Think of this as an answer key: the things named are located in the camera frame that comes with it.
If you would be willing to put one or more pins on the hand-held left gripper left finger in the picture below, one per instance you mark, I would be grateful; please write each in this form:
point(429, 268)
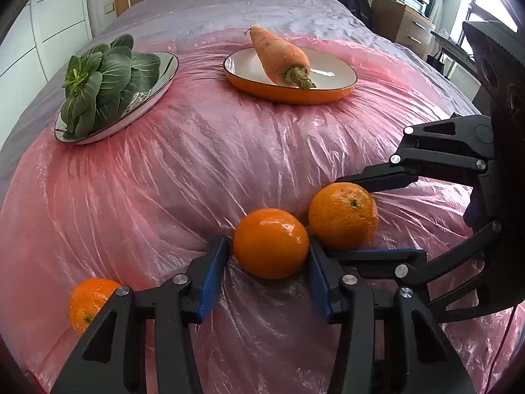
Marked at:
point(213, 279)

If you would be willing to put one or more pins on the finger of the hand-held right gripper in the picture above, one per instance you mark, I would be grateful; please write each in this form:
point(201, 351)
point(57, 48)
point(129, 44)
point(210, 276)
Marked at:
point(385, 178)
point(381, 256)

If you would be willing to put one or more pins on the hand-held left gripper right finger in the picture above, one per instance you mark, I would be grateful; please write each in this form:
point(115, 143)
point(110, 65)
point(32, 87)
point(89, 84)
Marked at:
point(320, 283)

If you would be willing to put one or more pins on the orange mandarin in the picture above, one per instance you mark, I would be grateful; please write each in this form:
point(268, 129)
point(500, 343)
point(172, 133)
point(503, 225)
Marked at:
point(88, 299)
point(270, 242)
point(344, 213)

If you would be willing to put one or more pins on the grey desk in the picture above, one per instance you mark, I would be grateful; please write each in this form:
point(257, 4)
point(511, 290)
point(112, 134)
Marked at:
point(455, 49)

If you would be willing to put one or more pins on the black bag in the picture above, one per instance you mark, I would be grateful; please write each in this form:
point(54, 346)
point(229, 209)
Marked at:
point(437, 61)

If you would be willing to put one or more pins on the orange plate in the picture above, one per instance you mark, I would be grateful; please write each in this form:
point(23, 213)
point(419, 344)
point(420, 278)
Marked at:
point(328, 78)

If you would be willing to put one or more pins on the pink plastic sheet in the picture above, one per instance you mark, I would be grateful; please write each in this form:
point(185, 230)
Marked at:
point(184, 164)

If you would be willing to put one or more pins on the wooden drawer cabinet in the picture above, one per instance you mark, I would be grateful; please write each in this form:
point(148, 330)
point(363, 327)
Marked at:
point(404, 24)

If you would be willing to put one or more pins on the carrot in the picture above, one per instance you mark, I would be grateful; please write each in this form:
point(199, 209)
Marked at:
point(279, 55)

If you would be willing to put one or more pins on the black backpack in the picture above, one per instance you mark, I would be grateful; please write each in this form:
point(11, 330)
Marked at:
point(352, 2)

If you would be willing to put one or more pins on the patterned plate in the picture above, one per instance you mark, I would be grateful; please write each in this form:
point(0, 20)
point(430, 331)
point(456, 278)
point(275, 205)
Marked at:
point(162, 78)

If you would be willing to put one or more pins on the bok choy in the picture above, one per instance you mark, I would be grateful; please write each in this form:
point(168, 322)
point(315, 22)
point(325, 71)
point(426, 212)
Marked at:
point(98, 86)

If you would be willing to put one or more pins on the purple bed sheet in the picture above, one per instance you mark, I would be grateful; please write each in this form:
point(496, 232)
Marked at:
point(225, 4)

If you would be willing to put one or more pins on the white wardrobe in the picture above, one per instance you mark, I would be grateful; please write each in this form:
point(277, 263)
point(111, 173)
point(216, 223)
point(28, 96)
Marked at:
point(49, 16)

